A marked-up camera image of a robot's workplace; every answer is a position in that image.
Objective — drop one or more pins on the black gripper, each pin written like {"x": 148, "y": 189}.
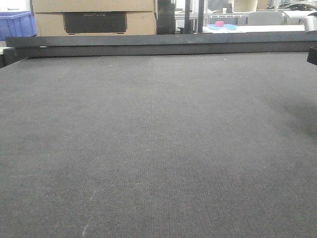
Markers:
{"x": 312, "y": 55}

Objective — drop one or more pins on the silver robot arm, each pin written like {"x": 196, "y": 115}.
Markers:
{"x": 310, "y": 25}

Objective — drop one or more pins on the dark grey conveyor belt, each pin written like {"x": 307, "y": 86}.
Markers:
{"x": 204, "y": 146}

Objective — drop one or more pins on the brown cardboard box with print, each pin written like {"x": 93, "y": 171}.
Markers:
{"x": 95, "y": 17}

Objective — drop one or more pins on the white background table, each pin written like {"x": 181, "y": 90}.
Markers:
{"x": 262, "y": 28}

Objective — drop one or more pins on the pink tape roll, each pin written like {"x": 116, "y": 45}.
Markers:
{"x": 219, "y": 24}

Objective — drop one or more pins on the black pillar block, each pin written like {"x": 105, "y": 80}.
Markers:
{"x": 166, "y": 17}

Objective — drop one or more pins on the blue plastic crate far left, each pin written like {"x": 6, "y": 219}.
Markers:
{"x": 17, "y": 24}

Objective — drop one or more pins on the black vertical post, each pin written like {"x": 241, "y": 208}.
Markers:
{"x": 187, "y": 21}

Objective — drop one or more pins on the black conveyor side rail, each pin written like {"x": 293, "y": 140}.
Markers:
{"x": 152, "y": 45}

